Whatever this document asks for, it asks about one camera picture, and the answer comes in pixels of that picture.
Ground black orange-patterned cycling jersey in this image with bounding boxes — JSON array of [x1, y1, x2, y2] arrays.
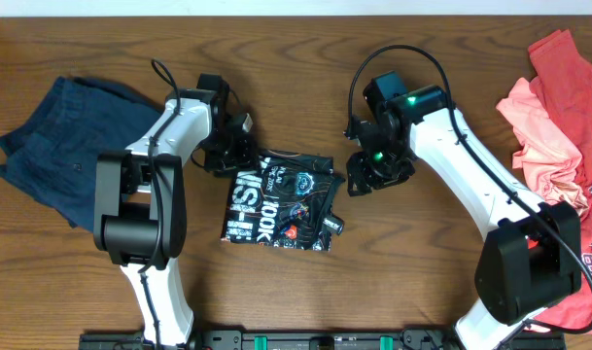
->
[[221, 150, 345, 251]]

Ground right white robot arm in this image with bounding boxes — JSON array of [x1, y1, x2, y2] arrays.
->
[[346, 80, 582, 349]]

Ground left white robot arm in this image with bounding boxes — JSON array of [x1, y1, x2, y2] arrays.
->
[[93, 87, 254, 349]]

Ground light pink garment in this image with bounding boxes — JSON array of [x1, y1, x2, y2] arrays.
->
[[496, 78, 589, 216]]

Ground folded navy blue shorts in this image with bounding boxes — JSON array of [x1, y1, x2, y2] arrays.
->
[[0, 77, 161, 231]]

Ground red printed t-shirt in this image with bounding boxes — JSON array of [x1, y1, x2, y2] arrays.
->
[[527, 28, 592, 335]]

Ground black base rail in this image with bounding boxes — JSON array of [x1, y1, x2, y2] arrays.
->
[[78, 329, 567, 350]]

